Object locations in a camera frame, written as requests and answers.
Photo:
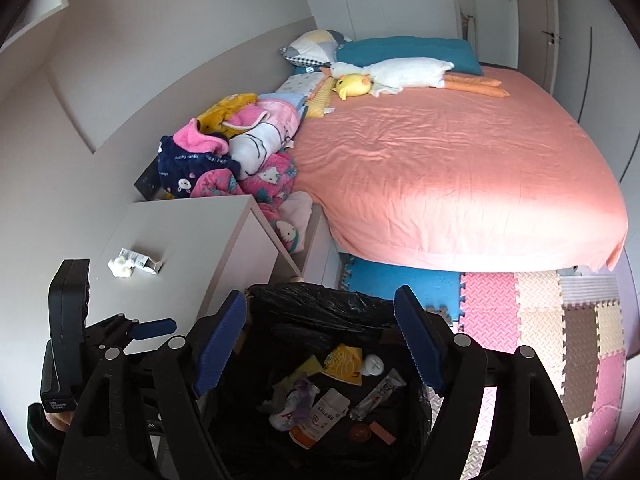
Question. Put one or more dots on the navy bunny print blanket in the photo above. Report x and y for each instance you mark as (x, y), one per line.
(175, 165)

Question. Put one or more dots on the yellow duck plush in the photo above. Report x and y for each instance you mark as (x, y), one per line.
(352, 86)

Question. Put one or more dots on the white goose plush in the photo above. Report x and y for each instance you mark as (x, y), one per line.
(405, 72)

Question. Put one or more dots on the light patterned pillow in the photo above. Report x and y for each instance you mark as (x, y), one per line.
(300, 87)

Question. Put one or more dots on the foam floor mat tiles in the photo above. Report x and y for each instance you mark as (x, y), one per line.
(540, 310)

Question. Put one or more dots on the yellow snack wrapper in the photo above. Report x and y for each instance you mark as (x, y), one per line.
(345, 362)

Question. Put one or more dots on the yellow garment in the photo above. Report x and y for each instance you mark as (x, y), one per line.
(225, 110)

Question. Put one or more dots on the white barcode packet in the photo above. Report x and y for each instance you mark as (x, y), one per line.
(142, 261)

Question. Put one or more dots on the person's left forearm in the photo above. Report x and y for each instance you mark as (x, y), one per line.
(42, 435)

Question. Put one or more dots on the purple plastic bag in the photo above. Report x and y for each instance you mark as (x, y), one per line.
(302, 397)

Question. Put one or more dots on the orange round cap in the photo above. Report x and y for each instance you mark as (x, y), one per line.
(360, 432)

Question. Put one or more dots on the white door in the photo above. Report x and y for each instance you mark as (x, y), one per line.
(537, 10)

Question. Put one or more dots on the black patterned box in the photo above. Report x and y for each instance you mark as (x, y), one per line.
(149, 180)

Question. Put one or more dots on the bed with pink sheet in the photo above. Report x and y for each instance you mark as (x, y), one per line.
(450, 170)

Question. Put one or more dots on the teal pillow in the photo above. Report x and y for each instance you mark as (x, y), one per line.
(415, 50)

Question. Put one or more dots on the white pink cartoon garment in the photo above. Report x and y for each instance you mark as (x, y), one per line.
(260, 135)

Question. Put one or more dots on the clear green printed wrapper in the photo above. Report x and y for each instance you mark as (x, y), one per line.
(377, 395)

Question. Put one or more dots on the white red packet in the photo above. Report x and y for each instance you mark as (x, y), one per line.
(280, 417)

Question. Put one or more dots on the white red label bottle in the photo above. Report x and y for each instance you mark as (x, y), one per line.
(320, 417)

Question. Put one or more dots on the white nightstand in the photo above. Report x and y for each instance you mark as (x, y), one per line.
(200, 230)

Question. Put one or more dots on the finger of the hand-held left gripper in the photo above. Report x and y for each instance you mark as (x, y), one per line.
(155, 328)

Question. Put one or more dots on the white green label drink bottle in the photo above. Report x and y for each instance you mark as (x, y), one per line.
(373, 365)

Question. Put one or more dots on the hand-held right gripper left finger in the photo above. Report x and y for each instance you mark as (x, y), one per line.
(220, 345)

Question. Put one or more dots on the black bag lined trash bin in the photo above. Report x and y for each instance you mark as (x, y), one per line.
(320, 320)

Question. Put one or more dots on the yellow paper scrap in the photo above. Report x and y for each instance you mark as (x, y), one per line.
(307, 367)

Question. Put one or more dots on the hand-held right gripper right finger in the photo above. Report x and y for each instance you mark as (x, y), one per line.
(420, 340)

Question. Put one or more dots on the yellow long cushion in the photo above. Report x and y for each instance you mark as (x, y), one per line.
(320, 97)

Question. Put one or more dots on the pink floral blanket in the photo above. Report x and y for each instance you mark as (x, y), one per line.
(270, 180)

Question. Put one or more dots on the checkered pillow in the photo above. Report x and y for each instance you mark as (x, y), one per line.
(315, 45)

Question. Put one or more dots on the pink eraser block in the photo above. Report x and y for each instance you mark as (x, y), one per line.
(382, 432)

